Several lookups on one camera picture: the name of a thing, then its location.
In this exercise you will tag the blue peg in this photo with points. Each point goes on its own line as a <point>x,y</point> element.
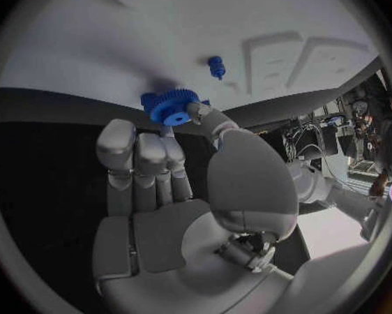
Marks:
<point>216,65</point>

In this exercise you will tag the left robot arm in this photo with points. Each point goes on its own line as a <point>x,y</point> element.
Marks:
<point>313,185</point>

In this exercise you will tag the white task board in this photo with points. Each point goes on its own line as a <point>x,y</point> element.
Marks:
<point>85,44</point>

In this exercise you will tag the blue gear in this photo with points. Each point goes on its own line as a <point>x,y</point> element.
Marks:
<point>170,107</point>

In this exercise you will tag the cluttered equipment rack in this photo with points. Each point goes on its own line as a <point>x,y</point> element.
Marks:
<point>317,141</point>

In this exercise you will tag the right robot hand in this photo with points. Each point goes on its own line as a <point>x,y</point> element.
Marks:
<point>248,183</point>

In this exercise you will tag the blue short cylinder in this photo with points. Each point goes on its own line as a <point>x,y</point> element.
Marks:
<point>205,101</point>

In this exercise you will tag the person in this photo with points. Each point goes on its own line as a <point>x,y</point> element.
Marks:
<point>387,149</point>

